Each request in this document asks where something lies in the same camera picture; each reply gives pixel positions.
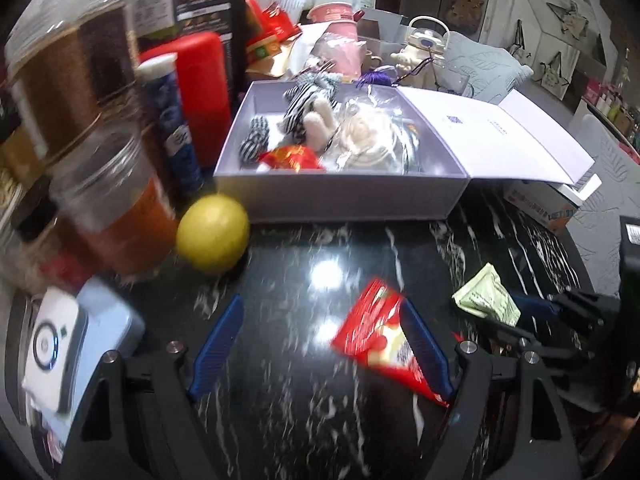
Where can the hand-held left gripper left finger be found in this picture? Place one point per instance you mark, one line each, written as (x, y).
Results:
(220, 345)

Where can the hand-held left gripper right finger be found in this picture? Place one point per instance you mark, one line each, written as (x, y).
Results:
(425, 350)

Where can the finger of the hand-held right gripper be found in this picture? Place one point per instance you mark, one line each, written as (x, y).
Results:
(525, 341)
(535, 310)

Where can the green packet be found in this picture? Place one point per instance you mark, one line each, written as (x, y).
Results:
(485, 295)

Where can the red snack packet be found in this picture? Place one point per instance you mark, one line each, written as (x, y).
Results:
(370, 325)

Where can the white gift box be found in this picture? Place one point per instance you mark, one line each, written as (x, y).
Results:
(350, 200)

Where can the small red packet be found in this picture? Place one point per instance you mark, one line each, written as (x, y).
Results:
(290, 157)

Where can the striped plush toy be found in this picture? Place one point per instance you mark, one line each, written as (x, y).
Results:
(254, 140)

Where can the cream plush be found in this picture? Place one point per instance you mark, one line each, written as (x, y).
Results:
(360, 135)

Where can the gingham plush doll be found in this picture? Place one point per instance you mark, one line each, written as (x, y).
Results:
(302, 105)

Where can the grey quilted chair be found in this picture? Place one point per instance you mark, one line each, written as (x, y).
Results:
(610, 175)
(485, 65)

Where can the cardboard box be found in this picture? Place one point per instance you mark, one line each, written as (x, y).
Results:
(540, 207)

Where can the yellow lemon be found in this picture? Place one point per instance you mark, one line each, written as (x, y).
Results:
(212, 232)

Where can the row of small bottles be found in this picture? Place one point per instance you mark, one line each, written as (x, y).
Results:
(610, 110)

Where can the white and blue gadget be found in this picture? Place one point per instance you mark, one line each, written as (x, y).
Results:
(60, 345)

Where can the clear jar orange contents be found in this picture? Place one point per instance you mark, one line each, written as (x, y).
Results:
(120, 210)

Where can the white tote bag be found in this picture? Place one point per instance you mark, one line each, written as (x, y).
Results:
(519, 42)
(552, 77)

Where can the blue-purple tube white cap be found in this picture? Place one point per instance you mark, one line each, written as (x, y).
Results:
(170, 125)

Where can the red canister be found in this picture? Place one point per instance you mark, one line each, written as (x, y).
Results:
(205, 90)

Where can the purple tassel charm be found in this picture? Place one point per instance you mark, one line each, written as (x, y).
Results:
(375, 77)

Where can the white teapot figurine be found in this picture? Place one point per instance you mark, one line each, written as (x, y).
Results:
(417, 52)

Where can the gold pouch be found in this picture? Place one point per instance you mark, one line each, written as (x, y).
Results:
(270, 57)

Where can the clear jar brown contents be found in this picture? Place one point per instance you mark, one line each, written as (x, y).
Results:
(75, 85)

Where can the red foil packet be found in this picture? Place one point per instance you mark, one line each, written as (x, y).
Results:
(272, 20)

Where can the pink paper tub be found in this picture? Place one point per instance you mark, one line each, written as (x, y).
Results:
(332, 11)

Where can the butterfly wall decoration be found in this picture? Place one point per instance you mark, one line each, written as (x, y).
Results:
(570, 17)

